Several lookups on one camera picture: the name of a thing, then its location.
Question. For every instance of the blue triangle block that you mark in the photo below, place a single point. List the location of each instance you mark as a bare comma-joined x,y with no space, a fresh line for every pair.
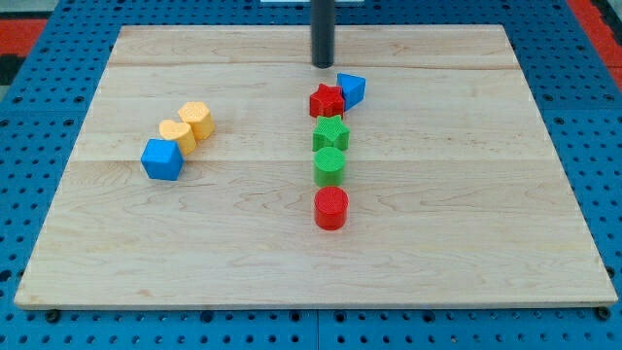
353,89

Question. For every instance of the green star block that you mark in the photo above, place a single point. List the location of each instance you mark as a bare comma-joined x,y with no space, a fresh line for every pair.
330,132

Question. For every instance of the red star block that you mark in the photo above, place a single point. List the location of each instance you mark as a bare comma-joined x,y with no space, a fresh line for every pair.
326,101

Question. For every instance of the green cylinder block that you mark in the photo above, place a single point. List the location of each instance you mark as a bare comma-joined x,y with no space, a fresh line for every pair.
329,165

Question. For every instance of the red cylinder block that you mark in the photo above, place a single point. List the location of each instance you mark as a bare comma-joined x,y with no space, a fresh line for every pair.
330,208

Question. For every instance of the light wooden board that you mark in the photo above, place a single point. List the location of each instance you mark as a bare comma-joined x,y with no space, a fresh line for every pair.
457,197

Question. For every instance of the yellow hexagon block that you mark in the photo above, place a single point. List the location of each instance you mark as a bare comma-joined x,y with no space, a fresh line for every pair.
198,115

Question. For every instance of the blue cube block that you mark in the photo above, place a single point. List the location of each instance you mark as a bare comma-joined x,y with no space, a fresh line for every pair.
162,159

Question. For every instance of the yellow heart block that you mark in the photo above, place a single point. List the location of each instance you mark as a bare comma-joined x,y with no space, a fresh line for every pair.
180,132

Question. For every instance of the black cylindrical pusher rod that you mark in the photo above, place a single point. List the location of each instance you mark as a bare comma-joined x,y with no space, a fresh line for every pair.
322,22

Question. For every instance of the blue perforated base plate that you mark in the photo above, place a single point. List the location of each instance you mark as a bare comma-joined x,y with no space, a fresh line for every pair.
46,102

